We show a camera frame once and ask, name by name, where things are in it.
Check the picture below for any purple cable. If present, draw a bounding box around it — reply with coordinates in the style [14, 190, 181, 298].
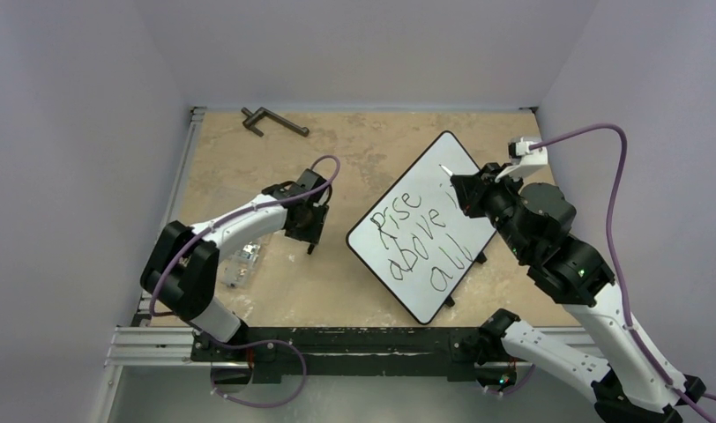
[149, 154, 341, 408]
[535, 122, 716, 423]

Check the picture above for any clear plastic screw box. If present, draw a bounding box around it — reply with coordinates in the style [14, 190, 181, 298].
[220, 239, 262, 288]

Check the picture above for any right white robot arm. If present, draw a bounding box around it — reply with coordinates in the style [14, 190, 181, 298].
[451, 163, 705, 422]

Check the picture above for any white whiteboard black frame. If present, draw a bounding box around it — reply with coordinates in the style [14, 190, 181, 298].
[346, 131, 496, 325]

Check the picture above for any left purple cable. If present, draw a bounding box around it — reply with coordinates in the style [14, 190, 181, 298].
[149, 154, 341, 408]

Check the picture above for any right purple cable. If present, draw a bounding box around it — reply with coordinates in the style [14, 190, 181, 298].
[535, 122, 716, 423]

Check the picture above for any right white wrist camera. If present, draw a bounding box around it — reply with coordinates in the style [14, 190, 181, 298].
[495, 137, 548, 182]

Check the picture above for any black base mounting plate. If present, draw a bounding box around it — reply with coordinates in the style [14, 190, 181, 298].
[191, 325, 537, 387]

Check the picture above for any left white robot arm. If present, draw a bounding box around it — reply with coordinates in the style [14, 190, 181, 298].
[139, 169, 332, 360]

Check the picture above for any silver whiteboard marker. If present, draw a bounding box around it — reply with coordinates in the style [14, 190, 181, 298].
[439, 164, 454, 178]

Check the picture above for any dark metal clamp handle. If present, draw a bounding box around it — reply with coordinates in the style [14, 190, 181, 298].
[241, 107, 310, 137]

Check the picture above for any aluminium rail frame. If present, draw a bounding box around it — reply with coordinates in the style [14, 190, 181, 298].
[104, 107, 207, 367]

